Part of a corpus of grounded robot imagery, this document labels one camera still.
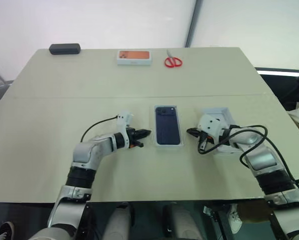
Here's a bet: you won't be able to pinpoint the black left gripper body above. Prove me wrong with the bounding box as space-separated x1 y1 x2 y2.
127 127 141 149

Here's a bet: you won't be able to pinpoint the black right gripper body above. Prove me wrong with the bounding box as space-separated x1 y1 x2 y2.
198 129 216 150

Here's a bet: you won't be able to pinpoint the dark blue smartphone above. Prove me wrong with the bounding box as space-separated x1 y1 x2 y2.
155 105 181 146

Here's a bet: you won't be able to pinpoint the white phone box base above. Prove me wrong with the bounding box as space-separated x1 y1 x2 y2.
149 104 187 152

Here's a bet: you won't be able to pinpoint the orange printed phone box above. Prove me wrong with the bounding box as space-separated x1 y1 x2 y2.
116 49 153 67

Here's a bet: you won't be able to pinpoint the grey rounded leg cover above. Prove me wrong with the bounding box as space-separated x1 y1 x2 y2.
103 201 136 240
162 201 203 240

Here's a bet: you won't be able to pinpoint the white sneaker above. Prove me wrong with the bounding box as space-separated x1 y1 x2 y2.
226 203 243 235

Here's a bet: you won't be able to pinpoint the black side desk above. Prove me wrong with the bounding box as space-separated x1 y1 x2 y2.
253 65 299 111

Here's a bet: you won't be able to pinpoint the black oblong case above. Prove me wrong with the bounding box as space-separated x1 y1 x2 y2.
48 43 82 56

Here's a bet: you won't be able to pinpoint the black sneaker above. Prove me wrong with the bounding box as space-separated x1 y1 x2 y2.
0 220 16 240

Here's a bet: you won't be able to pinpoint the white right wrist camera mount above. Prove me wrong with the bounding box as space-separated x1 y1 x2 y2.
197 113 227 145

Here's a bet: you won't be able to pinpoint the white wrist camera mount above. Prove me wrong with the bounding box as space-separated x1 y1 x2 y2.
115 109 135 149
197 113 227 145

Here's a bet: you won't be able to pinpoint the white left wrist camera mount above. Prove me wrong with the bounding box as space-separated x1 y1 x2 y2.
115 109 135 149

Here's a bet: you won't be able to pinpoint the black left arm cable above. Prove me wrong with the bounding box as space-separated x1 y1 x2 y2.
80 114 119 143

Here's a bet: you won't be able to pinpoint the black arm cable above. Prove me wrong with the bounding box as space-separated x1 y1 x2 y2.
80 114 119 143
197 124 299 186

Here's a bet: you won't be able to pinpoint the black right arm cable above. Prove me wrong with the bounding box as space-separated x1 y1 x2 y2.
197 124 299 186

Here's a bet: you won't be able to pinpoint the red handled scissors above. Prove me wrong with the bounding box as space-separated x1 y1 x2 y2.
163 49 184 69

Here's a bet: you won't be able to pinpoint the dark grey upright post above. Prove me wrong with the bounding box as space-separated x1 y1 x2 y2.
184 0 206 49

